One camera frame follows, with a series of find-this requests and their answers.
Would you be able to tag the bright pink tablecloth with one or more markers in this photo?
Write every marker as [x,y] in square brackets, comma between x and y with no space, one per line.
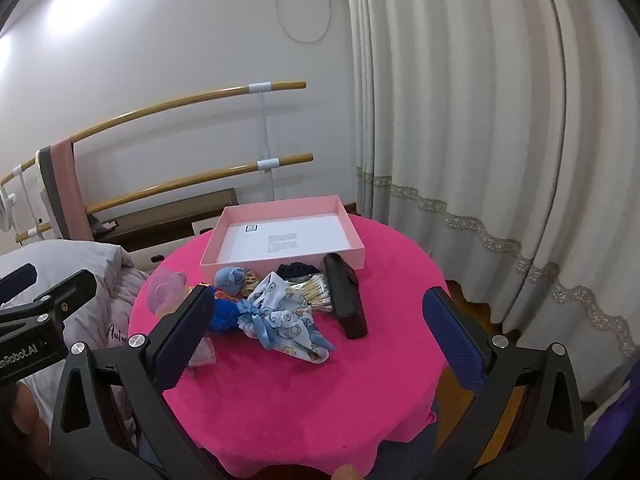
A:
[300,400]

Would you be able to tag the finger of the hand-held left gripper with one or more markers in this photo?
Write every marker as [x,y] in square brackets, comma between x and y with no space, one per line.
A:
[17,280]
[67,292]

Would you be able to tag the brown and white low cabinet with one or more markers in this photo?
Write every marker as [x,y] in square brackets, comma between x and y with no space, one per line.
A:
[165,215]

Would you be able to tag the white printed baby cloth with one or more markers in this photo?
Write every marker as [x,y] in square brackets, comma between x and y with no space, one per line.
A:
[272,292]

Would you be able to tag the pink and grey mat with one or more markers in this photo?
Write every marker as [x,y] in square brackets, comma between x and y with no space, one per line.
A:
[65,185]

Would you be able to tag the clear plastic bag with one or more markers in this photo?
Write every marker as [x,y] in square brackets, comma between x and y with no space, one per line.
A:
[202,355]

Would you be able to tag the dark navy cloth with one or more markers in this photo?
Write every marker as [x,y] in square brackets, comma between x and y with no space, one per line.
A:
[297,271]

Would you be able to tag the leopard print scrunchie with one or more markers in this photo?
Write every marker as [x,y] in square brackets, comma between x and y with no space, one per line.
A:
[251,285]

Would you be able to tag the royal blue knitted cloth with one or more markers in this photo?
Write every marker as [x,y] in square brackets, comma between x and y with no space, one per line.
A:
[227,312]

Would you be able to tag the long wooden barre rail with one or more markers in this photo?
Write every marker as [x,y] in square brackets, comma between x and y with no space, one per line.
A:
[285,85]

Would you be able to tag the pink cardboard box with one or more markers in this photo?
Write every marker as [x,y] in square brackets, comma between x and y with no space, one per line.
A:
[280,266]

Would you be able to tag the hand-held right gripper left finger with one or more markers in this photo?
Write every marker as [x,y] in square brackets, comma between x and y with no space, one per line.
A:
[185,340]

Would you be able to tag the cream curtain with lace trim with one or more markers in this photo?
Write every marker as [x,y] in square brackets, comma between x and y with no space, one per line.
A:
[475,110]

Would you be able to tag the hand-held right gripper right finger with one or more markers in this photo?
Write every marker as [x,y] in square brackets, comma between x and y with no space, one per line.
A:
[450,335]

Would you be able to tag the black leather case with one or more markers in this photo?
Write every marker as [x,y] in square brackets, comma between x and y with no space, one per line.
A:
[345,300]

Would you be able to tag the purple cloth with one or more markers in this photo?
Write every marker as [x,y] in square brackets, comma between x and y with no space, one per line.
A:
[615,425]

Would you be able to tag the light blue rolled sock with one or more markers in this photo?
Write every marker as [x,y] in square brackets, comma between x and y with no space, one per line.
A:
[229,279]

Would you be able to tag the bag of cotton swabs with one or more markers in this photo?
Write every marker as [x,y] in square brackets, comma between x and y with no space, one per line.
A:
[312,292]

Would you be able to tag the blue denim bow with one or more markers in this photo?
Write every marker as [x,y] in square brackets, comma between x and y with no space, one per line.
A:
[257,327]

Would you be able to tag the white barre stand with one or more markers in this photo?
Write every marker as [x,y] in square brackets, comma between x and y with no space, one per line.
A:
[263,125]

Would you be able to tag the person's left hand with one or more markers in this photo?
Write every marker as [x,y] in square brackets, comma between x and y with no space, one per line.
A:
[25,420]

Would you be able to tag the pink mesh pouch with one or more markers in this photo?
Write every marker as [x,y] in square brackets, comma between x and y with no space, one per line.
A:
[165,292]

